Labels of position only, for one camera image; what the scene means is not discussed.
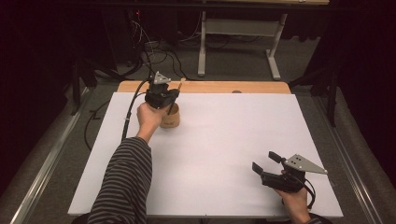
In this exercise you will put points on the person's right hand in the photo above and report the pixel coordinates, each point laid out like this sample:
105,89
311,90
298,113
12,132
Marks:
295,205

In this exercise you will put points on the person's left hand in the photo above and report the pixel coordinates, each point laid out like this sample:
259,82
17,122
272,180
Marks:
149,119

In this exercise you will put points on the black metal stand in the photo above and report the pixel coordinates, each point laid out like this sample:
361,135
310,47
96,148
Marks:
332,93
76,87

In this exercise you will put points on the white board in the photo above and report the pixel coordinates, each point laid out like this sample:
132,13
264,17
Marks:
218,155

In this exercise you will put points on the wooden table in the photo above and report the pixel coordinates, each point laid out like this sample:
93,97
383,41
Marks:
211,87

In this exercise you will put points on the metal floor rail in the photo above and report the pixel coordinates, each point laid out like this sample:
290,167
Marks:
348,155
46,161

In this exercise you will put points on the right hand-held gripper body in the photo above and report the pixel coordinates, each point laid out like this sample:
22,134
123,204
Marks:
281,182

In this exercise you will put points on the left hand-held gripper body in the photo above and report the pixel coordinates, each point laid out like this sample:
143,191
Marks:
158,95

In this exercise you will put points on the white metal desk frame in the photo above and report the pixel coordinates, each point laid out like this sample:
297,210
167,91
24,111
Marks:
239,27

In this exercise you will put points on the wooden cup with animal figure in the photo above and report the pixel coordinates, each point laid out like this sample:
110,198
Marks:
172,119

